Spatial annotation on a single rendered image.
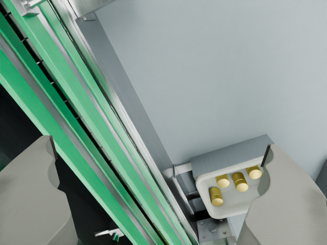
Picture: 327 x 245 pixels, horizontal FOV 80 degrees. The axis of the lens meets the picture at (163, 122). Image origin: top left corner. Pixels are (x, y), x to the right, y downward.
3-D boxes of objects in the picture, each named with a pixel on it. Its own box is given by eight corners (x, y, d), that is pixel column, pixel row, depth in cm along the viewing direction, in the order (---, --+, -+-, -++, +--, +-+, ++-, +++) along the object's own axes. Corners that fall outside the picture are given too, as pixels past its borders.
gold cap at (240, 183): (242, 170, 57) (247, 181, 53) (245, 179, 59) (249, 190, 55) (230, 173, 58) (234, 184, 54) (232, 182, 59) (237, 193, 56)
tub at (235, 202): (189, 158, 58) (192, 180, 50) (267, 133, 53) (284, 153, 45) (207, 197, 65) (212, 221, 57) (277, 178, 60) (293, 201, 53)
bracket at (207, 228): (195, 219, 61) (198, 242, 55) (225, 212, 59) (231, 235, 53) (198, 226, 63) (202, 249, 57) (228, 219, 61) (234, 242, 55)
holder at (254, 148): (172, 163, 59) (173, 182, 52) (266, 133, 54) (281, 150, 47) (191, 200, 66) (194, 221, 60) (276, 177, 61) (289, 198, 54)
